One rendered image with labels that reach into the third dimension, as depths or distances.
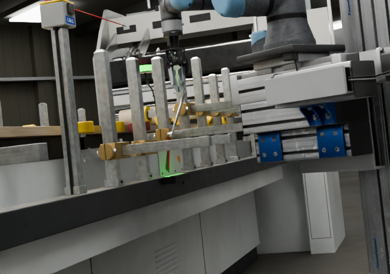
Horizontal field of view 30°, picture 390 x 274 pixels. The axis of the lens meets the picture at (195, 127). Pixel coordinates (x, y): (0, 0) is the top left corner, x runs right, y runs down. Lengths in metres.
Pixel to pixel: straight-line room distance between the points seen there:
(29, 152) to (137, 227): 1.18
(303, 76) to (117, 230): 0.76
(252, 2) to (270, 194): 3.14
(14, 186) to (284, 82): 0.80
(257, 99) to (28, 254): 0.80
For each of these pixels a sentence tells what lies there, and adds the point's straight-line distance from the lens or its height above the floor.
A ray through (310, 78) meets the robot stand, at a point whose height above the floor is 0.93.
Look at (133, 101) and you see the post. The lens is 2.44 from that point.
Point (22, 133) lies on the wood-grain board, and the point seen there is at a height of 0.88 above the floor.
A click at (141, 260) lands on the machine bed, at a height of 0.37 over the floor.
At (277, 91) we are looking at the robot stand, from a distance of 1.90.
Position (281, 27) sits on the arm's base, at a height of 1.10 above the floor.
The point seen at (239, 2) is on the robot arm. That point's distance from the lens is 2.02.
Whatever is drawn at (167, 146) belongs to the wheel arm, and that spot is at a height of 0.80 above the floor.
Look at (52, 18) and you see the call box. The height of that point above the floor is 1.17.
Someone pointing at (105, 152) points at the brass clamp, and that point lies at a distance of 2.18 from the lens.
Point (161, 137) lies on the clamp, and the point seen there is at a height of 0.84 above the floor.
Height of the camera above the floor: 0.80
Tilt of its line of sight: 1 degrees up
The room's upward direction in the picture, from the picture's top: 6 degrees counter-clockwise
